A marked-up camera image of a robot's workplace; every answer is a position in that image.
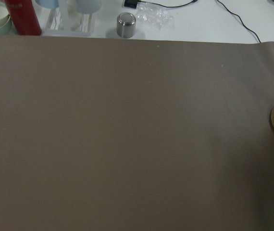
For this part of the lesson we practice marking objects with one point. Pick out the steel cup upside down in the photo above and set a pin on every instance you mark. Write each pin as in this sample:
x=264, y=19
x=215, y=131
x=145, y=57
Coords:
x=126, y=25

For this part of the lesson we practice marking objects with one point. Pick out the red bottle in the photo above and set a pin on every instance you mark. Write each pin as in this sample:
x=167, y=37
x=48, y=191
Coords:
x=24, y=17

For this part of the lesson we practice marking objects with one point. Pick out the white cup drying rack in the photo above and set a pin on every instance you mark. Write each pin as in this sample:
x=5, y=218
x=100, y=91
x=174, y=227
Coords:
x=66, y=23

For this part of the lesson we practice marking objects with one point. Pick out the black adapter with cable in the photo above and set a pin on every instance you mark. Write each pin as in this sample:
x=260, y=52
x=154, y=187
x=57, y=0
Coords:
x=133, y=4

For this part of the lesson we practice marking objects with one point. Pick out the clear plastic bag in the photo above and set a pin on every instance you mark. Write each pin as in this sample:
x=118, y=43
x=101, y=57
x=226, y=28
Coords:
x=153, y=16

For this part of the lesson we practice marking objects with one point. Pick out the light blue cup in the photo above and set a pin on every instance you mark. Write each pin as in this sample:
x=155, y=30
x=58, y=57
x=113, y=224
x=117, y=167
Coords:
x=50, y=4

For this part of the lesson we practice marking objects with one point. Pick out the grey white cup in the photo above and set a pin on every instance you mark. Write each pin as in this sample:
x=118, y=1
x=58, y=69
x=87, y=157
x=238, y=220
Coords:
x=87, y=6

